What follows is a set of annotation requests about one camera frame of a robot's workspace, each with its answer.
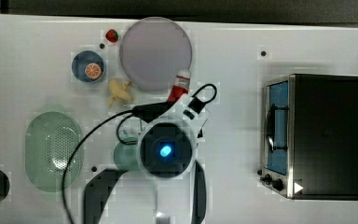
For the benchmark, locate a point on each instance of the blue bowl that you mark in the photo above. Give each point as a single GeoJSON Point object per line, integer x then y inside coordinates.
{"type": "Point", "coordinates": [81, 60]}

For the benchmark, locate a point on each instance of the green oval strainer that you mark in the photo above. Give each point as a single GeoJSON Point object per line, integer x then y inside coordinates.
{"type": "Point", "coordinates": [50, 140]}

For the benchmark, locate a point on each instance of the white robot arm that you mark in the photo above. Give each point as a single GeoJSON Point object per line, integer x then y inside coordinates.
{"type": "Point", "coordinates": [164, 183]}

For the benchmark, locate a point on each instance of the yellow banana toy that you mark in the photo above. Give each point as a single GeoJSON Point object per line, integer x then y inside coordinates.
{"type": "Point", "coordinates": [119, 89]}

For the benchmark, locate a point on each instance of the red strawberry toy near plate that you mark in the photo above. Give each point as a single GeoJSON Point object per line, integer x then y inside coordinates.
{"type": "Point", "coordinates": [112, 36]}

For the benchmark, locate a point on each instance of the black toaster oven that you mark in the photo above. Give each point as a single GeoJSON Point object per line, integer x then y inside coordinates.
{"type": "Point", "coordinates": [310, 137]}

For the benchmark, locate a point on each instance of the grey round plate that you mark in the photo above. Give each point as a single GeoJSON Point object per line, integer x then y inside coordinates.
{"type": "Point", "coordinates": [153, 51]}

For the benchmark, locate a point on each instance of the orange slice toy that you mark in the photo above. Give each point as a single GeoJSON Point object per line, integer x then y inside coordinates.
{"type": "Point", "coordinates": [93, 71]}

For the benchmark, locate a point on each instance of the red ketchup bottle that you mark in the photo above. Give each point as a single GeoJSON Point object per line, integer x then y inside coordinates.
{"type": "Point", "coordinates": [180, 86]}

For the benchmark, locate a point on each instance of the green cup with handle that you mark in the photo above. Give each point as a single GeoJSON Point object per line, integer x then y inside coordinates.
{"type": "Point", "coordinates": [124, 156]}

